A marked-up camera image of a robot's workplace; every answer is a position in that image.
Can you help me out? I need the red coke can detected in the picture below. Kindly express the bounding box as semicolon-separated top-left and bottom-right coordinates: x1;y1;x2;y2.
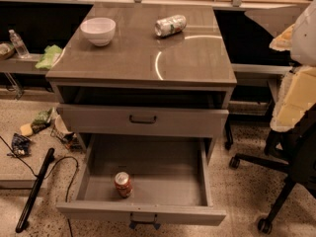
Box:
115;172;132;198

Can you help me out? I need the grey drawer cabinet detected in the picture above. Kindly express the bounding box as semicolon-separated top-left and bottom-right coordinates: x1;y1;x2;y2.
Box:
46;3;236;152

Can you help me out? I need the white green soda can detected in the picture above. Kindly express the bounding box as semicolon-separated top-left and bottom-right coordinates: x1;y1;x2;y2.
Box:
155;15;187;38

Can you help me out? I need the black floor cable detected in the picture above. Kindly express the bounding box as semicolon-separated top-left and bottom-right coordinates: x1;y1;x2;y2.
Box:
0;135;80;237

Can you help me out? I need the yellow sponge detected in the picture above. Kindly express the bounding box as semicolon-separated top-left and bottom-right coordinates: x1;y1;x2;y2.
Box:
20;123;34;136

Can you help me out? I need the closed grey middle drawer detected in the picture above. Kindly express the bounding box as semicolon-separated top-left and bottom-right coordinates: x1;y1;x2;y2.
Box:
57;104;228;137

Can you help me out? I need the blue snack bag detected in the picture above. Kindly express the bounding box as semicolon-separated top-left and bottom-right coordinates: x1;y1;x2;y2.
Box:
8;133;31;157

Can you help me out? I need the small bowl on shelf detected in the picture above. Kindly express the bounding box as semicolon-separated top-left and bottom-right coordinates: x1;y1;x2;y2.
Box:
0;42;15;60

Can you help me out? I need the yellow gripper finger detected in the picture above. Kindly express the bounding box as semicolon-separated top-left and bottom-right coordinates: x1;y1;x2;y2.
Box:
270;25;294;51
270;65;316;132

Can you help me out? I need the green snack bag on floor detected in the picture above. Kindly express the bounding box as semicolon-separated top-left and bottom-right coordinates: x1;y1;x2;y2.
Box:
31;109;52;133

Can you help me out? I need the wire basket on floor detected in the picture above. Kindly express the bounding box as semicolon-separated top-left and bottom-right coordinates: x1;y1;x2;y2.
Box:
50;115;81;151

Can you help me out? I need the open grey bottom drawer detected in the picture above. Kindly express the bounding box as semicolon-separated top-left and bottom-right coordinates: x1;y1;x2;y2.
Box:
57;134;226;228

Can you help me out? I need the black bar on floor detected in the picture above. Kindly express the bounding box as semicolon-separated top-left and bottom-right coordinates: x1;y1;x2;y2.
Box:
15;148;54;233

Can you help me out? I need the clear plastic water bottle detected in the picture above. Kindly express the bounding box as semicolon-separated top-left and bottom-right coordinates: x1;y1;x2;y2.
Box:
9;30;30;58

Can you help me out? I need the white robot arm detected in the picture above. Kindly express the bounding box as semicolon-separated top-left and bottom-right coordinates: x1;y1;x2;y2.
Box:
270;0;316;132

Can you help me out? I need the green chip bag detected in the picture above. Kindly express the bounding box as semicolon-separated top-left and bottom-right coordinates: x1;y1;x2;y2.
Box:
36;44;62;69

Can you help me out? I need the white bowl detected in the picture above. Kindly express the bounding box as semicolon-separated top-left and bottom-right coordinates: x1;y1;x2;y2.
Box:
80;18;116;46

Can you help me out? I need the black office chair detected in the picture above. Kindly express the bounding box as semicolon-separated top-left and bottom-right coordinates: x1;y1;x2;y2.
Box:
229;104;316;234

